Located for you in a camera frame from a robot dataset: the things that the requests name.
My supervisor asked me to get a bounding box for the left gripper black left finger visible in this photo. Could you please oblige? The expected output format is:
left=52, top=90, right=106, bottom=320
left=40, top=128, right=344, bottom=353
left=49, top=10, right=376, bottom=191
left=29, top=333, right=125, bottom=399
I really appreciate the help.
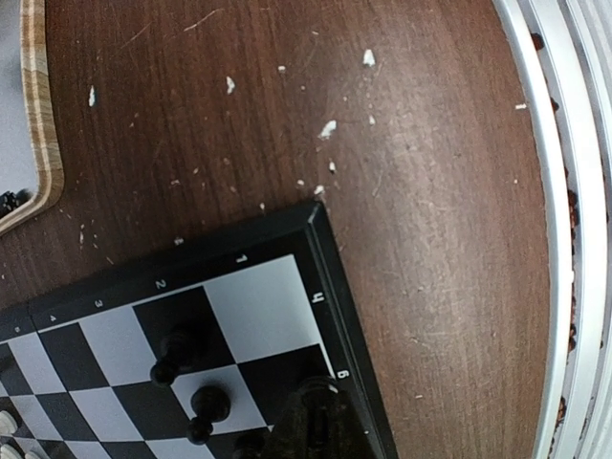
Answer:
left=261, top=390, right=310, bottom=459

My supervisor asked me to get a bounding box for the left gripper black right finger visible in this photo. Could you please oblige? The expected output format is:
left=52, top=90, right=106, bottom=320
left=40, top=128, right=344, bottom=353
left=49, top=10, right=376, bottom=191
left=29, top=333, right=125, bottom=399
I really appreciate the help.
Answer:
left=329, top=391, right=376, bottom=459

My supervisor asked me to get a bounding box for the black and white chessboard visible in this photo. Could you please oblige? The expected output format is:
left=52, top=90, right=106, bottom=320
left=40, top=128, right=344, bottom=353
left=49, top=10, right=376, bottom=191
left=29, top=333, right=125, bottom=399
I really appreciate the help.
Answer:
left=1, top=201, right=397, bottom=458

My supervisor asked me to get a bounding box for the wooden rimmed metal tray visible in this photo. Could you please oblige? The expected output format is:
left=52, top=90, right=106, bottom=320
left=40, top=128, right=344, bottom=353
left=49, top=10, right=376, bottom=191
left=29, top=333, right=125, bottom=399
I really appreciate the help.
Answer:
left=1, top=1, right=65, bottom=234

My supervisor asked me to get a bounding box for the white chess pawn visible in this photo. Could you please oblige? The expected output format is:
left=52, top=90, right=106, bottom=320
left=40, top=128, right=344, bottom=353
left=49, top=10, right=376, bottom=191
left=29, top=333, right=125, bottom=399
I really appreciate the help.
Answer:
left=0, top=410, right=19, bottom=436

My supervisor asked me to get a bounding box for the aluminium front rail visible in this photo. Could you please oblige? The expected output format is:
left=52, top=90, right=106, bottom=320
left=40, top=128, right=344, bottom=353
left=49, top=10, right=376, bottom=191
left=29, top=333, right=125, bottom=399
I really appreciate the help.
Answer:
left=495, top=1, right=611, bottom=458

